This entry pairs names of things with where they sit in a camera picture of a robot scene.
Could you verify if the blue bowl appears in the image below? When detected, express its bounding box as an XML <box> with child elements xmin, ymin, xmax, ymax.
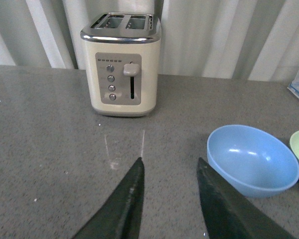
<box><xmin>207</xmin><ymin>124</ymin><xmax>299</xmax><ymax>198</ymax></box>

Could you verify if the cream two-slot toaster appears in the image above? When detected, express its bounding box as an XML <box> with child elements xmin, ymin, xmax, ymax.
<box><xmin>80</xmin><ymin>12</ymin><xmax>161</xmax><ymax>117</ymax></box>

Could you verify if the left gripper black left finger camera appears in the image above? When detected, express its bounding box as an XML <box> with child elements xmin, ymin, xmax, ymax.
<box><xmin>73</xmin><ymin>157</ymin><xmax>145</xmax><ymax>239</ymax></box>

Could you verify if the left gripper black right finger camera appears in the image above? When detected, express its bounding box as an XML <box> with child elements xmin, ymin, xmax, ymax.
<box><xmin>196</xmin><ymin>157</ymin><xmax>294</xmax><ymax>239</ymax></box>

